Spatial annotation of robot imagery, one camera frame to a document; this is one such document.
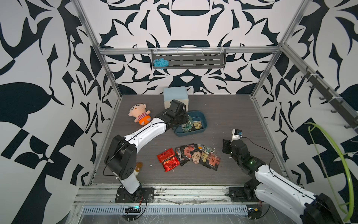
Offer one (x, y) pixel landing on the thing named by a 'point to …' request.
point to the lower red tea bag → (170, 164)
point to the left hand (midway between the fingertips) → (186, 114)
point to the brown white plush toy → (139, 165)
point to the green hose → (329, 136)
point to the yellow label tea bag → (197, 124)
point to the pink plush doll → (138, 110)
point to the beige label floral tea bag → (196, 156)
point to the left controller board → (136, 209)
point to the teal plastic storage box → (196, 115)
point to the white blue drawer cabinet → (178, 94)
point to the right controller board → (254, 213)
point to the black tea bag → (180, 154)
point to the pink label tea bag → (213, 159)
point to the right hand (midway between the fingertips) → (222, 138)
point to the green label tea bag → (187, 127)
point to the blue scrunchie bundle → (161, 63)
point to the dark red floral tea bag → (188, 148)
